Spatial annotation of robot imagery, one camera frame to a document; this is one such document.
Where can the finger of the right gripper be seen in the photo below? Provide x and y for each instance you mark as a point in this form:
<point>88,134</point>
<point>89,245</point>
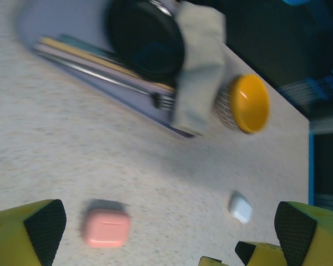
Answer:
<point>211,262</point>
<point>263,255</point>

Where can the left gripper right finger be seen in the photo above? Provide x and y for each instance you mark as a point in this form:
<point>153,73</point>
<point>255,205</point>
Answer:
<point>322,241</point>

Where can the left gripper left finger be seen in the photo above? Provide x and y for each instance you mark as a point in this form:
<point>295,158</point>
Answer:
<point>14,238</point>

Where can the white earbud charging case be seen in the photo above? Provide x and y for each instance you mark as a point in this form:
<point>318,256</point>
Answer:
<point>240,207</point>

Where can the pink earbud charging case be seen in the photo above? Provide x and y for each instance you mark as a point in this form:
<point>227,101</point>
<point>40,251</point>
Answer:
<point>106,228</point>

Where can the orange bowl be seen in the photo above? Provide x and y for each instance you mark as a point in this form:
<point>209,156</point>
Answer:
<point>249,102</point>

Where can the metal fork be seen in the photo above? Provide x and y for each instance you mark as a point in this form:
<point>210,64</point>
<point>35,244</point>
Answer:
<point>163,101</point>

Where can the beige folded cloth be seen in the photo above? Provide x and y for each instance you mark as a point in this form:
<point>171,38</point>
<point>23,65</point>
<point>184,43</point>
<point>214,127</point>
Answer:
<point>199,69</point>

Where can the lavender tray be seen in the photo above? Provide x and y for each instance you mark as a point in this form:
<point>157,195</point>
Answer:
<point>58,25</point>

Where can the black plate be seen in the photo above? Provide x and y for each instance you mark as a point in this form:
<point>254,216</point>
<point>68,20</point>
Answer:
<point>144,38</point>

